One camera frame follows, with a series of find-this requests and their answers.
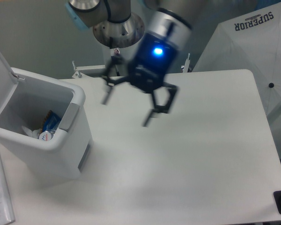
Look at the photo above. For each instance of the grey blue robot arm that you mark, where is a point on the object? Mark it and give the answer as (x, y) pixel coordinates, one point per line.
(115, 18)

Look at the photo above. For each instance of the white crumpled trash in bin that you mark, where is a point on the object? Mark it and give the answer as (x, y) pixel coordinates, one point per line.
(32, 133)

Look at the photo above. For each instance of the clear plastic bottle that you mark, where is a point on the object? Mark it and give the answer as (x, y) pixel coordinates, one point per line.
(46, 135)

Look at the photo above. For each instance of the white umbrella with text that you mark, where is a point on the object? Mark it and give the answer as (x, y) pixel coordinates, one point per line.
(253, 42)

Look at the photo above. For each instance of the blue orange snack bag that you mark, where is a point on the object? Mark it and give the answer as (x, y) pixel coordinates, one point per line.
(50, 123)

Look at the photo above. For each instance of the white metal base frame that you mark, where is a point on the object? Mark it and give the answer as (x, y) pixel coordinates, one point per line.
(94, 70)

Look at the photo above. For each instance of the white trash can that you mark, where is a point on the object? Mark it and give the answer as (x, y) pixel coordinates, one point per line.
(25, 100)

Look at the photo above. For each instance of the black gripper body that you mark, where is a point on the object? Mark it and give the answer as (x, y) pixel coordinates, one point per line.
(164, 38)

